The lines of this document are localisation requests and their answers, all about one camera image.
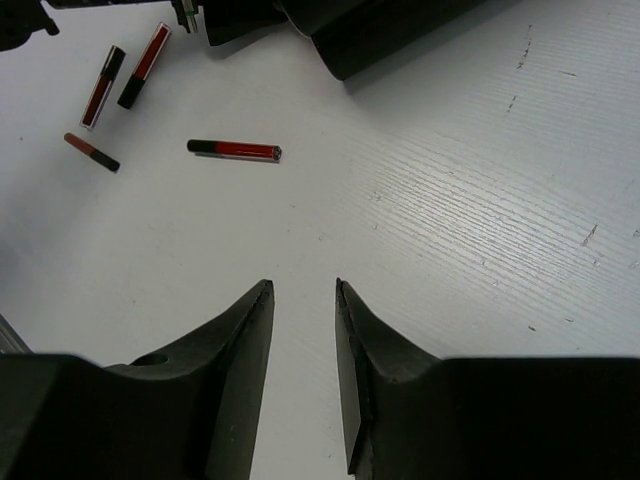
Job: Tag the horizontal lip gloss tube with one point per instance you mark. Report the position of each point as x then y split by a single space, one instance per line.
92 152

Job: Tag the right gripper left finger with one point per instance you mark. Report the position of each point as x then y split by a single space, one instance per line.
188 410

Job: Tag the black pink drawer organizer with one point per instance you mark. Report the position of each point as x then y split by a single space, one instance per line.
352 35

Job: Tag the red lip gloss tube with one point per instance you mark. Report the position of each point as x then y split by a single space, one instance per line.
238 150

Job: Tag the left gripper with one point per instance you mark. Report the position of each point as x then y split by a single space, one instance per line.
223 21

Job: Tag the dark lip gloss vertical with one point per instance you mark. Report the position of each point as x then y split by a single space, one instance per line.
102 87

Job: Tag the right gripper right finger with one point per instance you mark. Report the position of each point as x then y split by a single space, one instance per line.
409 415

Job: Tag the red lip gloss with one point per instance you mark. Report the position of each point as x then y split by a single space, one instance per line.
138 78

